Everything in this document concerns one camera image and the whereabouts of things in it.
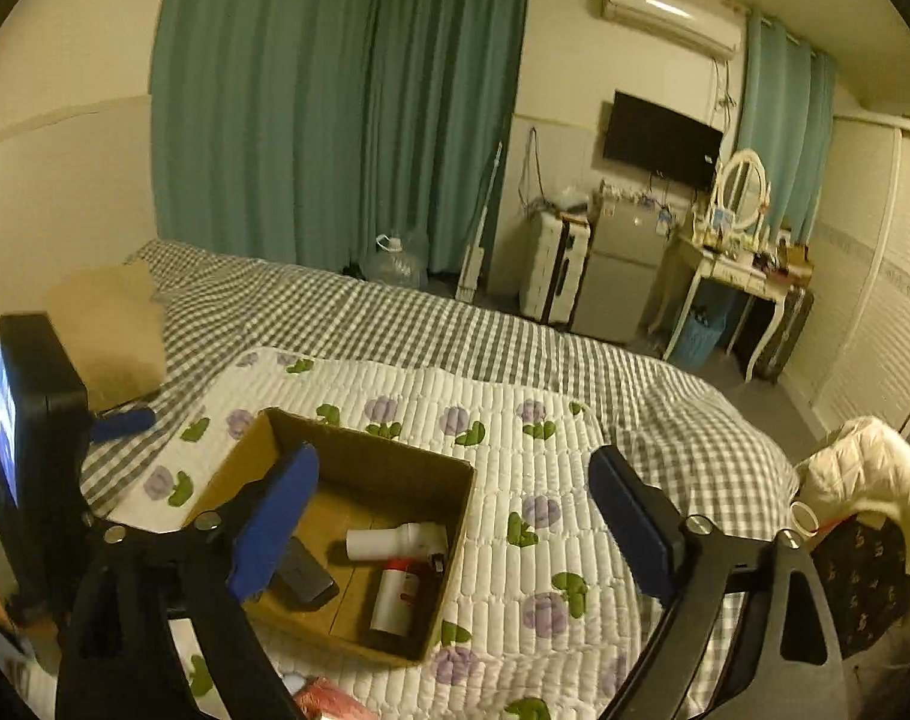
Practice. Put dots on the white mop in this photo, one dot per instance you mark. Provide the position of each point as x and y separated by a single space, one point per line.
479 240

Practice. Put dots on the floral quilted white mat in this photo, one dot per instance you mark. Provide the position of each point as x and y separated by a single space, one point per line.
500 465

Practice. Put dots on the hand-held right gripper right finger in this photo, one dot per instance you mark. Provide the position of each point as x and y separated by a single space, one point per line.
635 532

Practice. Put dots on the white bottle with red label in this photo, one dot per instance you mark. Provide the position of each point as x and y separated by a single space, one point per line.
398 600

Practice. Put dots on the brown cardboard box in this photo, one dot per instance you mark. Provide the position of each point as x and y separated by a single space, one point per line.
365 476

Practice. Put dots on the white air conditioner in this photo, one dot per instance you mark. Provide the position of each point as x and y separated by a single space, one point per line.
672 15

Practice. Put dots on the red packet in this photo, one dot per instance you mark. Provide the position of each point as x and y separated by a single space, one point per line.
327 701

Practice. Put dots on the clear water jug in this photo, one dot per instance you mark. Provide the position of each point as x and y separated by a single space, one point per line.
395 262

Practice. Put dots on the green curtain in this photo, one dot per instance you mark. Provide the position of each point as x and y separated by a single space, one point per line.
312 105

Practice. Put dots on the teal window curtain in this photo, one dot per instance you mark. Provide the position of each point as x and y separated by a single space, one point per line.
784 120

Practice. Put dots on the silver suitcase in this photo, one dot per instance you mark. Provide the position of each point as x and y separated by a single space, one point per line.
788 334

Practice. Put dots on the white dressing table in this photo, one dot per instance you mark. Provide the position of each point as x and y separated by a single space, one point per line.
732 270

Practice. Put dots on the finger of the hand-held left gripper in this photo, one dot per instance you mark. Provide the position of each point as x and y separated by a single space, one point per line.
125 422

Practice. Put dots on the white wardrobe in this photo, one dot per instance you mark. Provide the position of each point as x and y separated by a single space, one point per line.
867 270

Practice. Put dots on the white tape roll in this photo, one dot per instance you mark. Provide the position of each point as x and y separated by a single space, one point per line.
804 519

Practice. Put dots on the white hair dryer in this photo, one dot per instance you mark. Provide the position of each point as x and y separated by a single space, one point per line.
395 540

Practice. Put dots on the dark patterned cloth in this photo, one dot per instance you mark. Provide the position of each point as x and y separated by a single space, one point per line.
867 577

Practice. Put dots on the grey mini fridge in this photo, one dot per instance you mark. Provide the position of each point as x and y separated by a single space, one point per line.
620 270

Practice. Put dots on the white oval vanity mirror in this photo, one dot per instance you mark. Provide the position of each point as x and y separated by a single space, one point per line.
741 191

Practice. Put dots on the black wall television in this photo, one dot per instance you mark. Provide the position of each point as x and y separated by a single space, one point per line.
661 139

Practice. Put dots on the cream quilted jacket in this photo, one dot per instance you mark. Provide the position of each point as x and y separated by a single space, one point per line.
867 472

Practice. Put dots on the blue waste basket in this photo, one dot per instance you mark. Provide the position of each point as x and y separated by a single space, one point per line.
698 337

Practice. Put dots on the black flat remote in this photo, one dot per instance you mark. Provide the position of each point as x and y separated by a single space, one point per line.
308 577

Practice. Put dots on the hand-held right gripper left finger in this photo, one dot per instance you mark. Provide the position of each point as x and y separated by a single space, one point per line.
275 525

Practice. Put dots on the white suitcase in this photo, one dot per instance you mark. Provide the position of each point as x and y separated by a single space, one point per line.
552 266

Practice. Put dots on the grey checkered bed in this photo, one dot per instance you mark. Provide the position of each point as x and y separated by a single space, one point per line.
440 330

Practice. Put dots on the brown pillow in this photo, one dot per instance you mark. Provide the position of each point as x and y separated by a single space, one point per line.
113 337

